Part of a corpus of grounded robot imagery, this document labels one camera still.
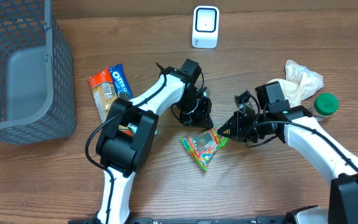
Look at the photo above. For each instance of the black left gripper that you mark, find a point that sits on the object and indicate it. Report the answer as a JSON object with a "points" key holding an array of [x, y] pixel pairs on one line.
{"points": [[203, 119]]}

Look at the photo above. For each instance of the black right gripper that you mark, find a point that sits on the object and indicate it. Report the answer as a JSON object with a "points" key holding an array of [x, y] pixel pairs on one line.
{"points": [[235, 130]]}

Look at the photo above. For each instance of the green snack packet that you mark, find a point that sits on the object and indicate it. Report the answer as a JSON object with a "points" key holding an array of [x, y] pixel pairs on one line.
{"points": [[203, 147]]}

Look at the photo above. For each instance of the beige paper bag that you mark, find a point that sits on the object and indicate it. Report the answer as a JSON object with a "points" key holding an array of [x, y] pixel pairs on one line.
{"points": [[299, 84]]}

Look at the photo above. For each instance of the blue Oreo cookie pack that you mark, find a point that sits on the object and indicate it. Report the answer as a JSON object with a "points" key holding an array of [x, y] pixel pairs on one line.
{"points": [[120, 83]]}

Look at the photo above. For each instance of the green lid jar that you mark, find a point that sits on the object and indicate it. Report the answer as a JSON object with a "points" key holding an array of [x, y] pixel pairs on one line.
{"points": [[324, 106]]}

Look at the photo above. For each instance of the red snack packet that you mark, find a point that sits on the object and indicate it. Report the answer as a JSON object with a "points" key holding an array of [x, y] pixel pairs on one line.
{"points": [[103, 91]]}

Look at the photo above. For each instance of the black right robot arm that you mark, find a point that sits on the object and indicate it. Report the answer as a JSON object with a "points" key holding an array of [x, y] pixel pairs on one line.
{"points": [[337, 165]]}

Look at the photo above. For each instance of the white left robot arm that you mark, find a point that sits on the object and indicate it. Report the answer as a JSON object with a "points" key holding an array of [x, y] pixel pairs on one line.
{"points": [[126, 137]]}

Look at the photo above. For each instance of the white barcode scanner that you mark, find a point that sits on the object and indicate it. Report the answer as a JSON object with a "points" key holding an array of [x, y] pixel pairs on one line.
{"points": [[205, 29]]}

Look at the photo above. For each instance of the dark grey plastic basket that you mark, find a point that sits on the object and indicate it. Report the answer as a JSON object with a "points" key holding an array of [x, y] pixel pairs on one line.
{"points": [[37, 101]]}

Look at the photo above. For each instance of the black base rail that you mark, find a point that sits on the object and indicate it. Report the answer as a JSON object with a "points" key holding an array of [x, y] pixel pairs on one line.
{"points": [[197, 221]]}

